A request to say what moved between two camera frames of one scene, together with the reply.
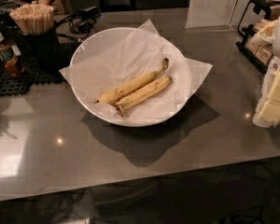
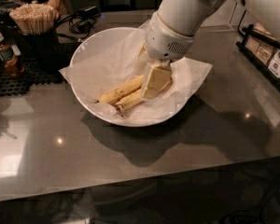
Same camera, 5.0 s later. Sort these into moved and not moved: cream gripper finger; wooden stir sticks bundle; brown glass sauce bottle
Moved: cream gripper finger
Not moved: brown glass sauce bottle; wooden stir sticks bundle
